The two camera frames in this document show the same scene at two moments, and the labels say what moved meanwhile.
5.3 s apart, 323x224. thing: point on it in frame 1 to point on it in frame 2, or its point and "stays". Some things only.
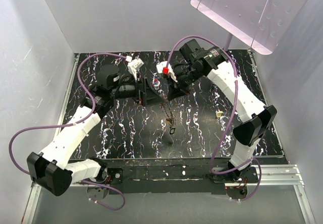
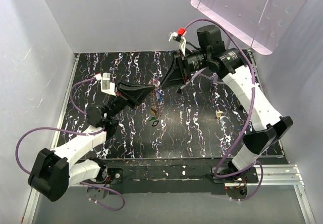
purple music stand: (257, 14) stays
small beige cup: (219, 113) stays
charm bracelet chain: (170, 119) to (156, 97)
